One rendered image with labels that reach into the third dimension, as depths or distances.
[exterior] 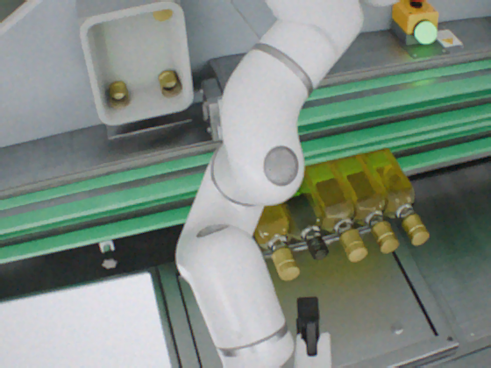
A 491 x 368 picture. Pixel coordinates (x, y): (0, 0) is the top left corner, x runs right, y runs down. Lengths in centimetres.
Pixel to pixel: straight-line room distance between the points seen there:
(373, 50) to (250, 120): 62
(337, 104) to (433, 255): 37
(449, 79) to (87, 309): 80
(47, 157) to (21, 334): 34
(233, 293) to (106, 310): 53
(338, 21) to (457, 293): 68
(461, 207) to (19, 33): 96
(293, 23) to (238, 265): 27
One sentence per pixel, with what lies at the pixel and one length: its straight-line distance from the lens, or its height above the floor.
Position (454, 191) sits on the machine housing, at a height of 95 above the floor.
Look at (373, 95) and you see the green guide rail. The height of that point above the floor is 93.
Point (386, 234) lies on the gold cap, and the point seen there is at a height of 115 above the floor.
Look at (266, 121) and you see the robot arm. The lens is 65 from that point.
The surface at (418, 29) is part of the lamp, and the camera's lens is 123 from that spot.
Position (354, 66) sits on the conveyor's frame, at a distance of 118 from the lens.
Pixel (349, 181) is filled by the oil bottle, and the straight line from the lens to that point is 112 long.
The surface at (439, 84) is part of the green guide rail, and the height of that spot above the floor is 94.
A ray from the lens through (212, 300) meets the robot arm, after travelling 68.
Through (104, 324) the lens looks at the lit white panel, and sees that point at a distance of 115.
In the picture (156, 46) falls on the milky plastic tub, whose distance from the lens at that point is 115.
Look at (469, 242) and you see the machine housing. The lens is 132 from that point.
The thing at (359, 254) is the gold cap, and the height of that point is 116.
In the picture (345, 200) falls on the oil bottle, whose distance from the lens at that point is 109.
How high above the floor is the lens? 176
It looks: 45 degrees down
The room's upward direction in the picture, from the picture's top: 159 degrees clockwise
